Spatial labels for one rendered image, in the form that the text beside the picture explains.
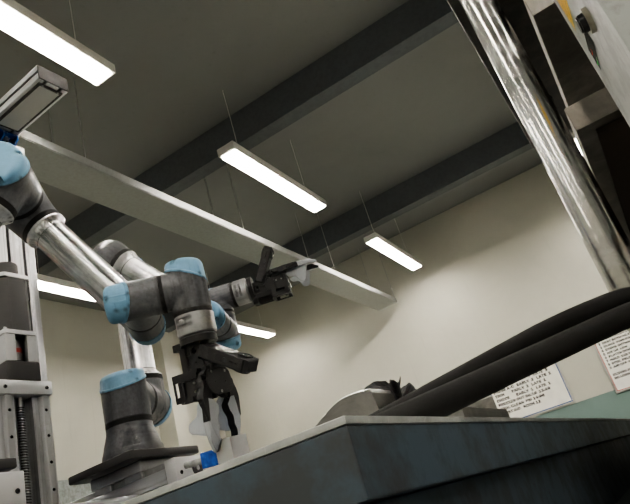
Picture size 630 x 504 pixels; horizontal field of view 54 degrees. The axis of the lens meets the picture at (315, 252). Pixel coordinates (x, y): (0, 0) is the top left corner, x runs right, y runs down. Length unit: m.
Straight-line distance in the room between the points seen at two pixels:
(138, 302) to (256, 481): 0.89
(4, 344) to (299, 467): 1.35
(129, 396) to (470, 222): 7.54
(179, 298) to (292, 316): 8.53
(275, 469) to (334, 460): 0.03
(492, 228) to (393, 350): 2.17
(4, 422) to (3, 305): 0.29
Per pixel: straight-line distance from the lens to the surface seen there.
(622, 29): 0.76
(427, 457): 0.37
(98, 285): 1.36
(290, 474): 0.31
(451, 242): 8.85
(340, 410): 1.00
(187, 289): 1.19
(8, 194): 1.35
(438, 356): 8.63
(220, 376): 1.18
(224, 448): 1.15
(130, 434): 1.63
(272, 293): 1.77
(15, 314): 1.66
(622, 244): 1.04
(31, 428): 1.61
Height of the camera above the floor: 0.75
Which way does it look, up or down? 24 degrees up
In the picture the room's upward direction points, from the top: 17 degrees counter-clockwise
